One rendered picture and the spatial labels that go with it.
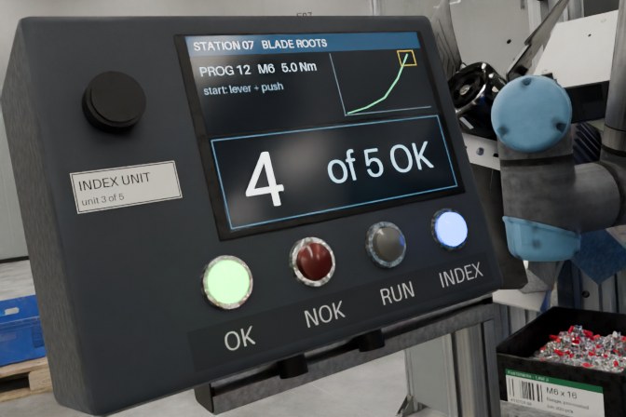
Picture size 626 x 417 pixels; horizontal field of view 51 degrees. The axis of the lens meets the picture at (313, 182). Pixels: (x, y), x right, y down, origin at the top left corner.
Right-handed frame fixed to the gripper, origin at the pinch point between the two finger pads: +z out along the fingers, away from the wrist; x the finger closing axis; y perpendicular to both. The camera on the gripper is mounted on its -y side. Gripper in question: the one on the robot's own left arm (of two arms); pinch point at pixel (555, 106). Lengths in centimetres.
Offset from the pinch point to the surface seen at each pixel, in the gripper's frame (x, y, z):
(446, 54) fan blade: -14.4, 18.4, 30.5
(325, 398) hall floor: 105, 116, 151
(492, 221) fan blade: 15.8, 12.3, 1.2
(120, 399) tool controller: 8, 19, -80
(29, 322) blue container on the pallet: 54, 266, 145
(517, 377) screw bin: 31.7, 9.9, -22.1
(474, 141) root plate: 3.2, 13.9, 11.5
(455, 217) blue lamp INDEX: 5, 6, -63
